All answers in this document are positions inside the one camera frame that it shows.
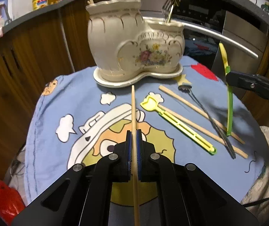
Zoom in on cream ceramic double utensil holder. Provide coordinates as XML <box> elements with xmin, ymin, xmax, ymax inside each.
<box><xmin>86</xmin><ymin>0</ymin><xmax>185</xmax><ymax>88</ymax></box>

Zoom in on stainless steel built-in oven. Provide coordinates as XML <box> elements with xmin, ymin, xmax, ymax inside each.
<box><xmin>141</xmin><ymin>0</ymin><xmax>268</xmax><ymax>73</ymax></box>

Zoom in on yellow green tulip spoon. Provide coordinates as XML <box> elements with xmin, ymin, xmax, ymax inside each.
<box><xmin>219</xmin><ymin>42</ymin><xmax>233</xmax><ymax>136</ymax></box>

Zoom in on yellow cooking oil bottle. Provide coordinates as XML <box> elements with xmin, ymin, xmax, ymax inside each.
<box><xmin>32</xmin><ymin>0</ymin><xmax>48</xmax><ymax>11</ymax></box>

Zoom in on yellow green plastic fork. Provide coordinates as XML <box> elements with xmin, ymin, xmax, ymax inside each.
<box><xmin>140</xmin><ymin>95</ymin><xmax>217</xmax><ymax>155</ymax></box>

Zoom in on red plastic bag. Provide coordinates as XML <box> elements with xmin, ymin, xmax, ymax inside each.
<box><xmin>0</xmin><ymin>180</ymin><xmax>25</xmax><ymax>225</ymax></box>

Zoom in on silver flower-end spoon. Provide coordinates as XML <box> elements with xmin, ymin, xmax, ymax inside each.
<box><xmin>178</xmin><ymin>84</ymin><xmax>237</xmax><ymax>160</ymax></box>

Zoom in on gold metal fork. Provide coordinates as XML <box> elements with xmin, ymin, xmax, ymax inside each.
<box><xmin>166</xmin><ymin>0</ymin><xmax>180</xmax><ymax>23</ymax></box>

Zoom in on wooden kitchen cabinets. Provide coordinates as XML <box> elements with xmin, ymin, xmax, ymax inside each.
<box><xmin>0</xmin><ymin>0</ymin><xmax>95</xmax><ymax>179</ymax></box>

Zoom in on silver metal fork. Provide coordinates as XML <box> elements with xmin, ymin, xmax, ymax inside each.
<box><xmin>162</xmin><ymin>0</ymin><xmax>175</xmax><ymax>23</ymax></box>

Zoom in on blue cartoon tablecloth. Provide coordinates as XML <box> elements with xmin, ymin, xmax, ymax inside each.
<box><xmin>24</xmin><ymin>56</ymin><xmax>269</xmax><ymax>203</ymax></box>

